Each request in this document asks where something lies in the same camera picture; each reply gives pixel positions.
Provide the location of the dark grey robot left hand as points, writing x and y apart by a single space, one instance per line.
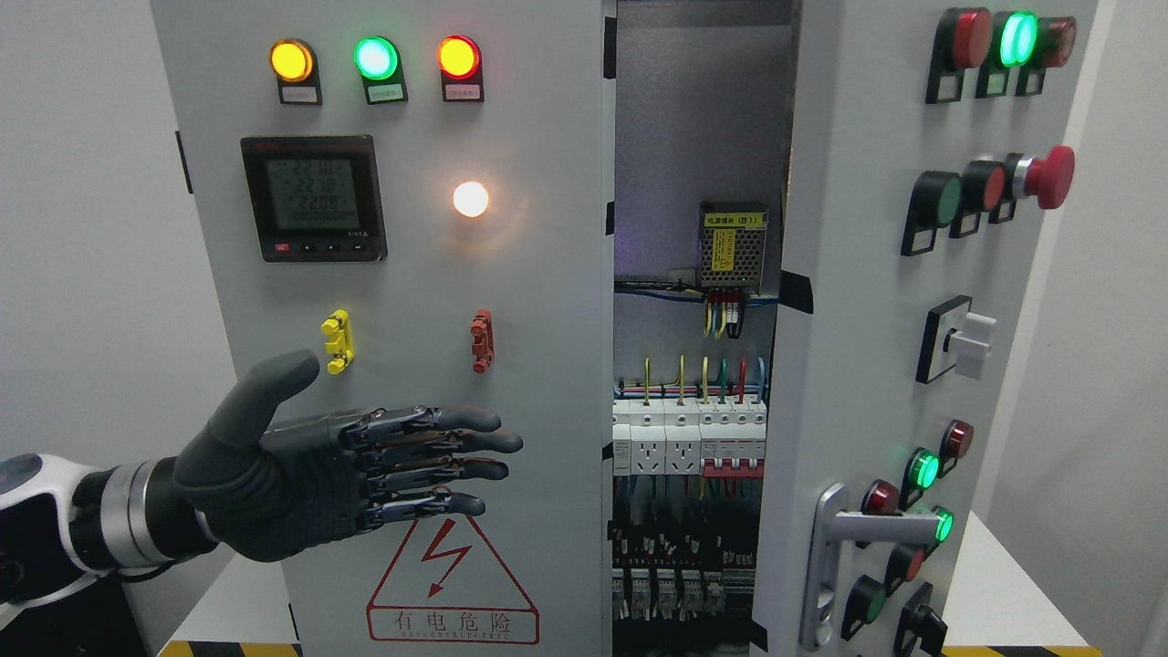
269 490

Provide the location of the grey cabinet door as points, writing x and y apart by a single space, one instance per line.
902 114
538 260

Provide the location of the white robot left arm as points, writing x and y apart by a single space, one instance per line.
65 525

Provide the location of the yellow terminal connector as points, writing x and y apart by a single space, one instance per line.
338 341

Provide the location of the red electric hazard warning sticker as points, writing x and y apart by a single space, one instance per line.
447 584

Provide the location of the red terminal connector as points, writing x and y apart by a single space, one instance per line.
482 348

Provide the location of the black digital power meter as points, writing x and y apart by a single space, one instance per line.
315 198

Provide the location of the white glowing indicator lamp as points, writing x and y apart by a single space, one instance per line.
471 199

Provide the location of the lower relay terminal row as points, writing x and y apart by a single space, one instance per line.
680 574

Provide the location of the yellow indicator light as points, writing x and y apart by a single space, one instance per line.
296 69

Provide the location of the green indicator light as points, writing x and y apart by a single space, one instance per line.
380 66

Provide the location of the white breaker and socket row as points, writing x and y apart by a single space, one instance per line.
717 439

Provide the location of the red indicator light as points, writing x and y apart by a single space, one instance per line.
460 61

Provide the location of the metal mesh power supply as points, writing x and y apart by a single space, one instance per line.
732 244

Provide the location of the red emergency stop button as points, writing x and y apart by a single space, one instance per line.
1047 179

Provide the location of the silver door handle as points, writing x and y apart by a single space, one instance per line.
833 525

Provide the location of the white selector switch right door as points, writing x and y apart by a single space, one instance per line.
954 338

